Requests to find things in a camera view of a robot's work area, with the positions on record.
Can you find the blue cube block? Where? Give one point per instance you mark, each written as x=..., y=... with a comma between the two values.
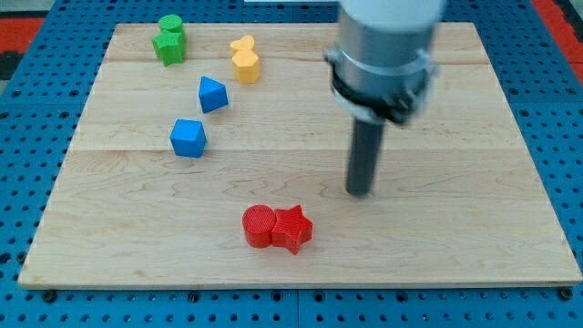
x=188, y=138

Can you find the yellow heart block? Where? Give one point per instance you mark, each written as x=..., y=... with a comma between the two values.
x=245, y=43

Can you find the green star block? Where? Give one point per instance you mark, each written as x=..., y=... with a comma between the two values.
x=169, y=47

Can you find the yellow hexagon block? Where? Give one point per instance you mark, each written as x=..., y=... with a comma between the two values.
x=246, y=66

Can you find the red cylinder block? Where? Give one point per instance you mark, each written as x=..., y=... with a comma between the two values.
x=258, y=222

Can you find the blue triangle block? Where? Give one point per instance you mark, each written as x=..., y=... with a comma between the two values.
x=212, y=95

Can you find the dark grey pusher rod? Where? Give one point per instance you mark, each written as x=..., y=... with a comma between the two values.
x=365, y=145

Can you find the red star block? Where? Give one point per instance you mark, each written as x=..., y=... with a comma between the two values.
x=291, y=229

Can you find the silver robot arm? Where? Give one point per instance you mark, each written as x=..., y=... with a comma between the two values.
x=381, y=71

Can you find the green cylinder block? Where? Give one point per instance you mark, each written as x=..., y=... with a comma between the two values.
x=173, y=24

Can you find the wooden board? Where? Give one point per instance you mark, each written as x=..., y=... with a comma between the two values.
x=456, y=202

